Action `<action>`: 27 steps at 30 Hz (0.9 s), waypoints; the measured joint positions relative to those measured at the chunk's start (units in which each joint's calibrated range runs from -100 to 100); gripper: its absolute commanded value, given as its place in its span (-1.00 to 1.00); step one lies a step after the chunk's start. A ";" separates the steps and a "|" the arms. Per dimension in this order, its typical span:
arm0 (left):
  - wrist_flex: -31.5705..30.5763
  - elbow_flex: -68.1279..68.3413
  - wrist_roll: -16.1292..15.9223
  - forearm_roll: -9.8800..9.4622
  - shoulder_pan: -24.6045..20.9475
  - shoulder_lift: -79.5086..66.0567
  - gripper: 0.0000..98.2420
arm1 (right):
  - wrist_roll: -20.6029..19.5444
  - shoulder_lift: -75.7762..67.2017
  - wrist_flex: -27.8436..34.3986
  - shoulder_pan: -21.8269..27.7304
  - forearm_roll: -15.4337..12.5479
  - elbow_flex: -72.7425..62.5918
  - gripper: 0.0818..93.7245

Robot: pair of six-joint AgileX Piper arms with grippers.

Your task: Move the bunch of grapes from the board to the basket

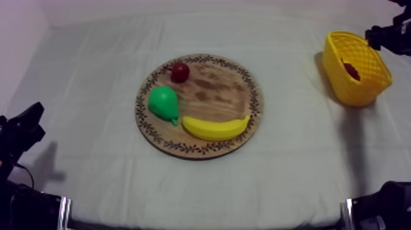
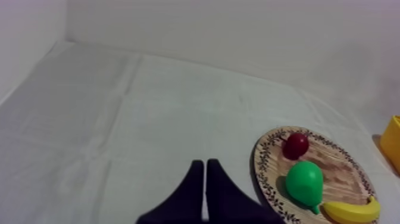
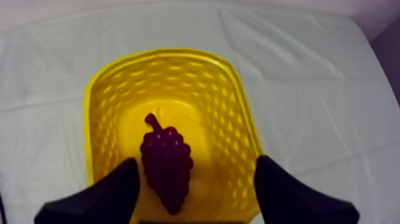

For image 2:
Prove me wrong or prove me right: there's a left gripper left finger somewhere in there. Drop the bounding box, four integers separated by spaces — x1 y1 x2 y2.
135 159 205 224

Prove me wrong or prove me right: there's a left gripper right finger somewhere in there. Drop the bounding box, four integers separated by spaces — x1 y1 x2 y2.
204 158 286 224

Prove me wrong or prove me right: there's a round wooden board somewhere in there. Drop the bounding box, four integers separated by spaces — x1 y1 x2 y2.
252 125 380 224

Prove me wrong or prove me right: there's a yellow plastic basket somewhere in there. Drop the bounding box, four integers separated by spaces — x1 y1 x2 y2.
379 115 400 176

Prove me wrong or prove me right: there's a green toy pear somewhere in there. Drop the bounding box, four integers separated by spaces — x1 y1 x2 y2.
285 160 324 215

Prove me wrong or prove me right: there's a small red fruit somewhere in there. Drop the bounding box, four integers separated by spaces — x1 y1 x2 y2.
279 132 310 161

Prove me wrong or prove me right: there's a yellow toy banana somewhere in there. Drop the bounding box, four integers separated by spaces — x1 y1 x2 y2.
321 195 382 224

